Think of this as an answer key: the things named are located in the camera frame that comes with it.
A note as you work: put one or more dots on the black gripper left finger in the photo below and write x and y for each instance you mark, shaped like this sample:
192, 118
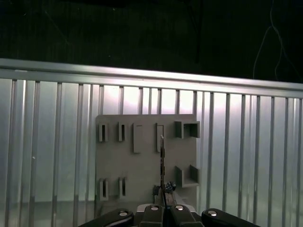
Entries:
152, 217

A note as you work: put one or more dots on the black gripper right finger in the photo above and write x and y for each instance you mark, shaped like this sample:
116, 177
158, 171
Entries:
180, 217

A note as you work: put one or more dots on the dark RAM stick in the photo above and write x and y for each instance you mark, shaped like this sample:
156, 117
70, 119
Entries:
162, 160

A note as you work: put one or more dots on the grey parts rack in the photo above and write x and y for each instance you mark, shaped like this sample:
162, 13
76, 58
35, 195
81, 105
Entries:
142, 170

